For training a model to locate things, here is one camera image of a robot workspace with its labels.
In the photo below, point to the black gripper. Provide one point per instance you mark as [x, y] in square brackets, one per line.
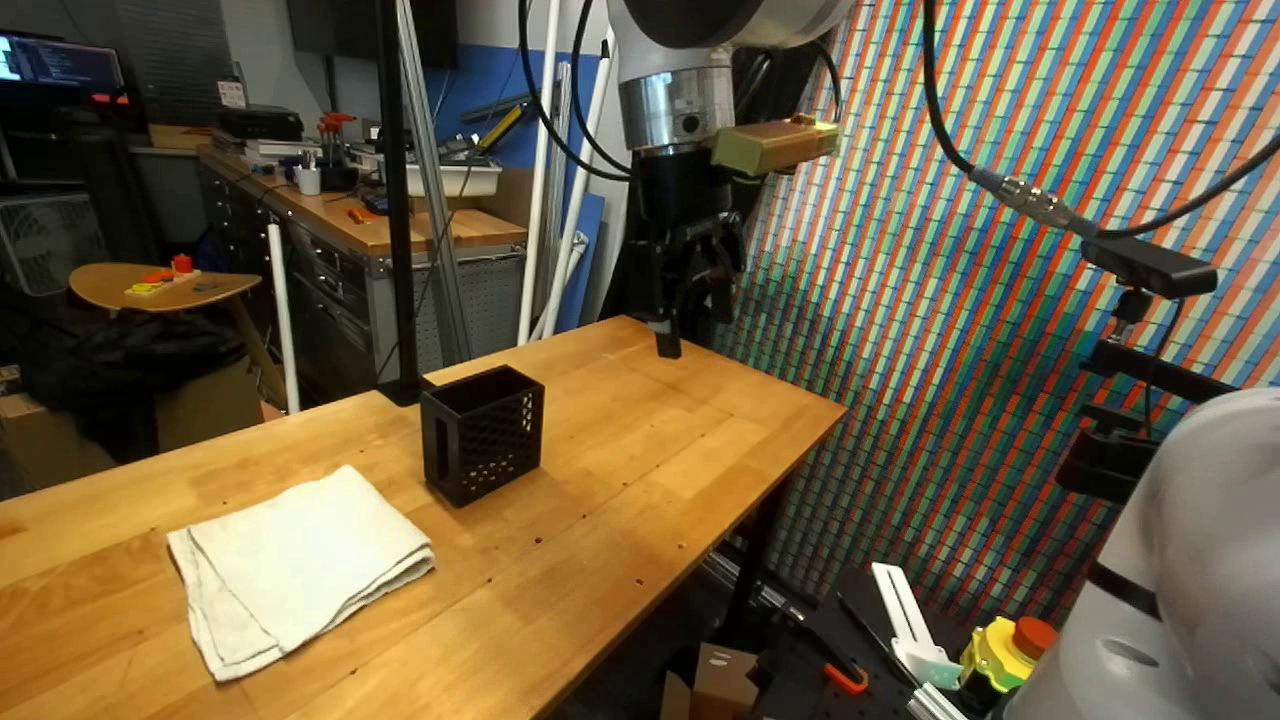
[682, 225]

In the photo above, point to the black perforated box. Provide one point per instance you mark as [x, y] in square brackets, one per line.
[480, 442]

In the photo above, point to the white towel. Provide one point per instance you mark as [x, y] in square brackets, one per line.
[293, 567]

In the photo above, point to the large brown cardboard box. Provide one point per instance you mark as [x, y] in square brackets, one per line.
[205, 406]

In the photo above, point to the white tube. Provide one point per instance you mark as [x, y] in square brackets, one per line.
[575, 253]
[536, 201]

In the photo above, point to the black table leg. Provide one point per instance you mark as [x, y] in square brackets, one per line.
[753, 560]

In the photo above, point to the colourful striped backdrop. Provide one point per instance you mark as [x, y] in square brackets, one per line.
[934, 403]

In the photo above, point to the white tray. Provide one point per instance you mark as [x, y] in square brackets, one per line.
[463, 177]

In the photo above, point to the wooden top workbench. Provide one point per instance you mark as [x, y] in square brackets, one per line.
[384, 234]

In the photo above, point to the black vertical stand pole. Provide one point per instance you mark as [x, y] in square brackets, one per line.
[399, 201]

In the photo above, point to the white aluminium profile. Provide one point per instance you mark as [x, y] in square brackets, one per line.
[907, 622]

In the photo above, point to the thin white pole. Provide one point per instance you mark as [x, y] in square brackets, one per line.
[280, 323]

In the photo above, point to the small white bottle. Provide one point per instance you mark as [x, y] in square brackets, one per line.
[310, 177]

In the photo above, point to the yellow emergency stop button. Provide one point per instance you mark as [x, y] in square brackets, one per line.
[1005, 649]

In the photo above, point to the black device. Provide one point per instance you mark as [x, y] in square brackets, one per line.
[261, 124]

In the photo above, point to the orange yellow toy pieces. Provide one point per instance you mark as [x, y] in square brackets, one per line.
[167, 275]

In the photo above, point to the round wooden stool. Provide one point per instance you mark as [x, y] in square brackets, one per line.
[163, 298]

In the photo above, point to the black bag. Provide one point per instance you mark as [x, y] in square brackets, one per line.
[123, 366]

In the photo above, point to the computer monitor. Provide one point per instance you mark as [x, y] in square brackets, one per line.
[61, 65]

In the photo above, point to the yellow green wrist camera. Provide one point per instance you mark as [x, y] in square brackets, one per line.
[775, 146]

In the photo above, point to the grey metal frame post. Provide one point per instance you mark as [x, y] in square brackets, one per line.
[434, 201]

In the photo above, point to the black camera stand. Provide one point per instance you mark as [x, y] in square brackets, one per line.
[1120, 452]

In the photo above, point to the black camera on stand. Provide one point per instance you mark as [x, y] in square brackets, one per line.
[1153, 266]

